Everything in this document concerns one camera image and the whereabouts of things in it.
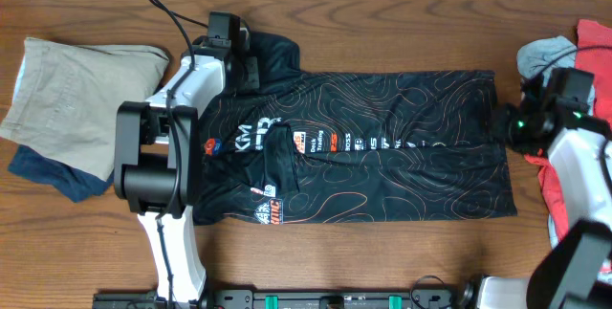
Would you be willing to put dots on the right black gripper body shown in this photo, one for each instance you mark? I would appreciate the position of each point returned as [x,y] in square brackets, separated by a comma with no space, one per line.
[515,126]

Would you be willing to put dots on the black printed cycling jersey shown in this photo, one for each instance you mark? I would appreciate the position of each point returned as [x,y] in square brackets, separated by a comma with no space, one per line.
[345,147]

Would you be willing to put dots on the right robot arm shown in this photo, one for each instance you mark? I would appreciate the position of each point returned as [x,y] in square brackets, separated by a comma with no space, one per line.
[553,118]

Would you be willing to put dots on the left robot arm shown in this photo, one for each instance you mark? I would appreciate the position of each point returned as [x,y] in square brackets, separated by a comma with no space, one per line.
[158,158]

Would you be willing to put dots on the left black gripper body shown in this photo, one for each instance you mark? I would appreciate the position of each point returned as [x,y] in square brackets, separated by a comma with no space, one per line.
[248,74]

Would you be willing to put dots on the light blue grey shirt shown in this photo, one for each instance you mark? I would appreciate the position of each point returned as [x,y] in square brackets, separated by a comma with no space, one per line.
[536,62]

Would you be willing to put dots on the folded beige trousers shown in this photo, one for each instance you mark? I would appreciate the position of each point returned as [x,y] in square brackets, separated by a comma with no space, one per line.
[68,98]

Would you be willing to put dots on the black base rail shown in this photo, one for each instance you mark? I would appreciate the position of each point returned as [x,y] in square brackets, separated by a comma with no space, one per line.
[429,293]

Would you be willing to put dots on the red orange shirt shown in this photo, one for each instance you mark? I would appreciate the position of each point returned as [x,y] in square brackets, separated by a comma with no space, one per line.
[597,62]

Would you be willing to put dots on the folded navy blue garment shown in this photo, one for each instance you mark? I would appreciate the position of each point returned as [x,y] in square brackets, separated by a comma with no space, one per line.
[75,184]

